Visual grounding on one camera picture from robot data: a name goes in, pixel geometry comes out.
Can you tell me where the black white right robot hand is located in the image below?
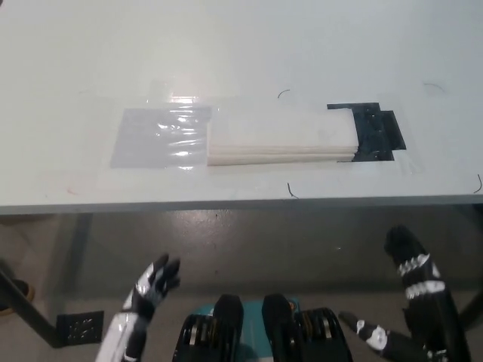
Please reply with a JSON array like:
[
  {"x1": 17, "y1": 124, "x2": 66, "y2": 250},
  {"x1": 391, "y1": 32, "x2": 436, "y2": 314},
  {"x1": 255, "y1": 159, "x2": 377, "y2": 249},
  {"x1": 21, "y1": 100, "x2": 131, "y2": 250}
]
[{"x1": 338, "y1": 225, "x2": 472, "y2": 362}]

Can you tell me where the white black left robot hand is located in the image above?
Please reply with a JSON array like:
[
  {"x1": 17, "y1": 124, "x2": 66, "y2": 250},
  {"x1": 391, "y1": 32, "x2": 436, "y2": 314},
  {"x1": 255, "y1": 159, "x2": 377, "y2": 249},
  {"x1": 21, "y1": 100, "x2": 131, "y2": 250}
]
[{"x1": 96, "y1": 253, "x2": 182, "y2": 362}]

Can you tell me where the white napkin stack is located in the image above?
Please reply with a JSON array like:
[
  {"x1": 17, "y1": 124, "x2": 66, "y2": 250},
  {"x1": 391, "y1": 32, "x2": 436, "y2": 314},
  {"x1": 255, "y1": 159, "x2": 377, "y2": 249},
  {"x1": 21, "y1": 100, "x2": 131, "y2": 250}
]
[{"x1": 206, "y1": 98, "x2": 360, "y2": 167}]

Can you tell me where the black perforated foot plate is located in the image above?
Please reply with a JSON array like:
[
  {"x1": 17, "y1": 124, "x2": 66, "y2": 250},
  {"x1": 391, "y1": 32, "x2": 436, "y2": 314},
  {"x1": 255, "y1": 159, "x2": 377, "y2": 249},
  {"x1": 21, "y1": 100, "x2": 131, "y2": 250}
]
[{"x1": 56, "y1": 310, "x2": 106, "y2": 347}]

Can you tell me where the dark metal table leg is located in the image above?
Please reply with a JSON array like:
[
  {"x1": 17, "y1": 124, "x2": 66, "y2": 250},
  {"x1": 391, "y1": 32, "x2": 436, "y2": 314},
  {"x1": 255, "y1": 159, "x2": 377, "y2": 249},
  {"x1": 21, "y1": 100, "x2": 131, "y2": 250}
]
[{"x1": 0, "y1": 259, "x2": 66, "y2": 348}]

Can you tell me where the dark shoe with tan sole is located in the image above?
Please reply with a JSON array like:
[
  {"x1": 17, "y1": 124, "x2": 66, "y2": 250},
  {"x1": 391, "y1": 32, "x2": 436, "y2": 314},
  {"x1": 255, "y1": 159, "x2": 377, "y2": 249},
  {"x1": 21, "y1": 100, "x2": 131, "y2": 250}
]
[{"x1": 0, "y1": 278, "x2": 37, "y2": 317}]

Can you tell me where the clear plastic bag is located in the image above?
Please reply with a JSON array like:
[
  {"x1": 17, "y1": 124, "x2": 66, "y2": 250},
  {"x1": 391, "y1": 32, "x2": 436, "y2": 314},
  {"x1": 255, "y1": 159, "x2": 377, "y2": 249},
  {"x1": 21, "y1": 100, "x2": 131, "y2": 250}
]
[{"x1": 109, "y1": 106, "x2": 213, "y2": 170}]

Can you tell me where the clear plastic film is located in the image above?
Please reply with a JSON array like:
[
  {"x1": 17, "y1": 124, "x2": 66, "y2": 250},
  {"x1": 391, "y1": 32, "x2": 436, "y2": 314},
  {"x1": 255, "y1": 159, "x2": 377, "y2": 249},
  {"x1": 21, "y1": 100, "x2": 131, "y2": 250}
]
[{"x1": 94, "y1": 78, "x2": 422, "y2": 176}]

